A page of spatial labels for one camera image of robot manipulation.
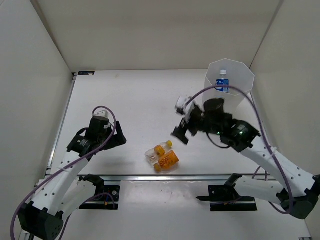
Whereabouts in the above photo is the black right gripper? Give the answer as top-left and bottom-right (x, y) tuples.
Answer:
(172, 105), (222, 143)

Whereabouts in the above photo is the blue label water bottle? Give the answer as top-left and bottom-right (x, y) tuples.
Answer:
(215, 69), (230, 98)

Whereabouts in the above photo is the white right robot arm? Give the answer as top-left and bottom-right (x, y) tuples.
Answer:
(171, 96), (320, 220)

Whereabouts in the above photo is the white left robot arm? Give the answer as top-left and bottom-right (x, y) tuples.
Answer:
(15, 115), (127, 240)

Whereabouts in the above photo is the white octagonal bin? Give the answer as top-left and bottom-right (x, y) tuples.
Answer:
(195, 58), (255, 121)

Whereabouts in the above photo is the orange label juice bottle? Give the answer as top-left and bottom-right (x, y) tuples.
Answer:
(153, 150), (180, 172)

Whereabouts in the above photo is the clear bottle yellow cap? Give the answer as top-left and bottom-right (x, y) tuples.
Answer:
(144, 140), (173, 165)

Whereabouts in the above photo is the small dark table sticker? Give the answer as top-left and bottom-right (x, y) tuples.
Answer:
(77, 71), (95, 76)

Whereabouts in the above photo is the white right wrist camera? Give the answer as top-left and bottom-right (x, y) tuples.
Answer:
(175, 96), (194, 118)

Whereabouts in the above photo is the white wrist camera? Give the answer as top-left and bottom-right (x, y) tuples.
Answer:
(175, 96), (194, 118)
(92, 109), (109, 119)

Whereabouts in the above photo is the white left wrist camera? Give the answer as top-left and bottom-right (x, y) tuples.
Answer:
(92, 109), (109, 119)

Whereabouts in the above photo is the aluminium table edge rail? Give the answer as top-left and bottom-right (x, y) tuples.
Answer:
(72, 173), (282, 183)

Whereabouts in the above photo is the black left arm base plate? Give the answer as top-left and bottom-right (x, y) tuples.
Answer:
(79, 174), (121, 211)

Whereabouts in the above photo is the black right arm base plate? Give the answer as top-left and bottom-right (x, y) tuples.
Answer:
(196, 185), (258, 212)

